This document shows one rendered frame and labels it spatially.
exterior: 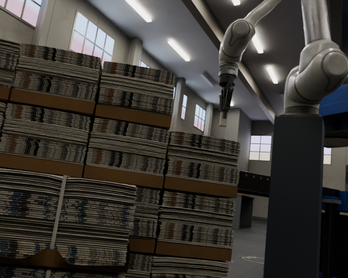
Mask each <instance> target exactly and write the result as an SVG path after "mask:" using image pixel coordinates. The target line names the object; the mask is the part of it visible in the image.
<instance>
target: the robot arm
mask: <svg viewBox="0 0 348 278"><path fill-rule="evenodd" d="M280 1H282V0H264V1H263V2H262V3H261V4H259V5H258V6H257V7H256V8H255V9H253V10H252V11H251V12H250V13H249V14H248V15H247V16H246V17H245V18H244V19H238V20H236V21H234V22H233V23H231V24H230V25H229V27H228V28H227V30H226V32H225V35H224V38H223V40H222V42H221V44H220V50H219V75H218V76H219V85H220V86H221V87H222V90H221V95H219V112H220V122H219V126H221V127H226V122H227V116H228V110H229V109H230V104H231V98H232V94H233V90H234V89H233V88H232V87H234V86H235V79H236V78H237V77H238V69H239V68H238V66H239V63H240V61H241V58H242V53H243V52H244V51H245V49H246V48H247V47H248V46H249V44H250V42H251V40H252V38H253V37H254V35H255V33H256V31H255V26H256V24H257V23H258V22H259V20H260V19H261V18H263V17H264V16H265V15H267V14H268V13H269V12H270V11H271V10H273V9H274V7H275V6H276V5H278V4H279V2H280ZM301 4H302V14H303V25H304V36H305V48H304V49H303V50H302V52H301V53H300V63H299V66H297V67H295V68H294V69H292V70H291V71H290V73H289V75H288V77H287V79H286V84H285V89H284V113H283V114H281V115H278V117H310V116H321V115H320V114H319V105H320V103H321V101H322V100H323V98H324V97H326V96H328V95H329V94H331V93H332V92H334V91H335V90H337V89H338V88H339V87H340V86H341V85H342V84H343V83H344V82H345V81H346V79H347V77H348V58H347V56H346V55H345V54H344V53H343V52H342V51H341V50H340V48H339V46H338V44H336V43H334V42H333V41H332V40H331V33H330V24H329V15H328V6H327V1H326V0H301Z"/></svg>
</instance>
